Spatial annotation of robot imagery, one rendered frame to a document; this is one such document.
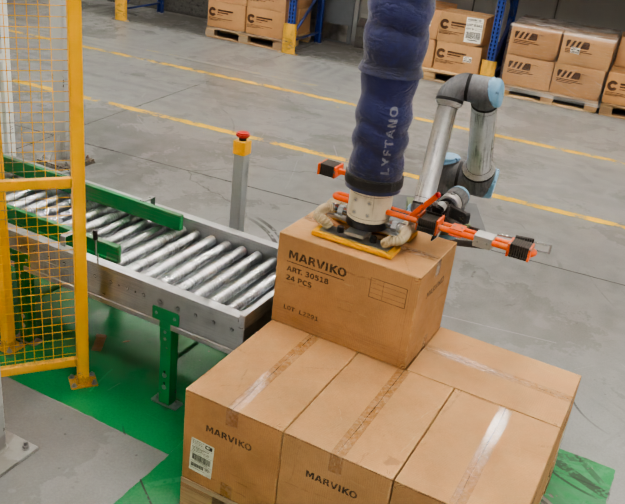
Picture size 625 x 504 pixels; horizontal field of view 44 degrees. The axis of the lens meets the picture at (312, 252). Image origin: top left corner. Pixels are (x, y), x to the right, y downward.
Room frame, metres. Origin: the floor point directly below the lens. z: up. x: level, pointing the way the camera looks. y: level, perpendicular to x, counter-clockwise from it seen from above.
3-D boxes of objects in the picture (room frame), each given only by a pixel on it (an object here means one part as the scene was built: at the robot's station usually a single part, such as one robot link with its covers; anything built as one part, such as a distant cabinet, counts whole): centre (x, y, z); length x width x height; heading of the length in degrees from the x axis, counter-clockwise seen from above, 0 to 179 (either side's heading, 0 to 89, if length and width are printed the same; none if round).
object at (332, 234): (2.75, -0.16, 0.97); 0.34 x 0.10 x 0.05; 66
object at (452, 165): (3.61, -0.59, 0.99); 0.17 x 0.15 x 0.18; 71
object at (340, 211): (2.84, -0.20, 1.01); 0.34 x 0.25 x 0.06; 66
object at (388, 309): (2.83, -0.22, 0.74); 0.60 x 0.40 x 0.40; 64
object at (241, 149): (3.69, 0.40, 0.50); 0.07 x 0.07 x 1.00; 65
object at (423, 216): (2.74, -0.43, 1.08); 0.10 x 0.08 x 0.06; 156
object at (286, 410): (2.44, -0.37, 0.34); 1.20 x 1.00 x 0.40; 65
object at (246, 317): (2.99, 0.10, 0.58); 0.70 x 0.03 x 0.06; 155
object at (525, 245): (2.59, -0.75, 1.07); 0.08 x 0.07 x 0.05; 66
